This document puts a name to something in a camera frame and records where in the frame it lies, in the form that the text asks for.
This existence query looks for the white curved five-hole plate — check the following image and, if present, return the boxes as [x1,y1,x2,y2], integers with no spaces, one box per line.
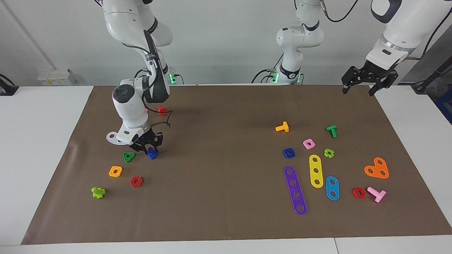
[106,132,124,145]

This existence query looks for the black tripod stand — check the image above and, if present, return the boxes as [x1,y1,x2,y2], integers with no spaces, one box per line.
[411,56,452,94]

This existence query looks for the blue crate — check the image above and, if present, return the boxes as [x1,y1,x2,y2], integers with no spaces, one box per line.
[435,88,452,125]

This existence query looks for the brown table mat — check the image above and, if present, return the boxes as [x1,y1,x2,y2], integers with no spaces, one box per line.
[21,84,452,245]

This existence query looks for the orange heart three-hole plate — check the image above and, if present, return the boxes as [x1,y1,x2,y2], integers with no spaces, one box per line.
[364,157,389,179]

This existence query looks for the yellow three-hole strip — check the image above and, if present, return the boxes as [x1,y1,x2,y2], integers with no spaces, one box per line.
[309,155,324,188]

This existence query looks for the blue two-hole strip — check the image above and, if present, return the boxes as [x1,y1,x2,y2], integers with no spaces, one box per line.
[326,176,340,201]

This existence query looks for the white box with labels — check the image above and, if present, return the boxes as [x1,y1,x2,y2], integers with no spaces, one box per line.
[38,68,77,86]

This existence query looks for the purple four-hole strip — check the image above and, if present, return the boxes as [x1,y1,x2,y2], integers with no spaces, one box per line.
[284,166,308,215]

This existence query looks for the black clamp base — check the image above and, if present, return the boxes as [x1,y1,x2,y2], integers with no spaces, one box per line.
[0,73,19,96]

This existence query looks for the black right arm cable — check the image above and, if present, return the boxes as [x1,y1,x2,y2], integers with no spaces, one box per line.
[122,30,173,128]

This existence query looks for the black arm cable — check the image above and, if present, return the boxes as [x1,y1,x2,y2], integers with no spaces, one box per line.
[122,30,173,128]
[320,0,452,60]

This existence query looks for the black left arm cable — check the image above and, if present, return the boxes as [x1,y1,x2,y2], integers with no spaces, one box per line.
[320,0,452,60]

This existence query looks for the black left base cables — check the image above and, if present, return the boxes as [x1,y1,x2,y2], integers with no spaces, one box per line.
[251,53,283,84]

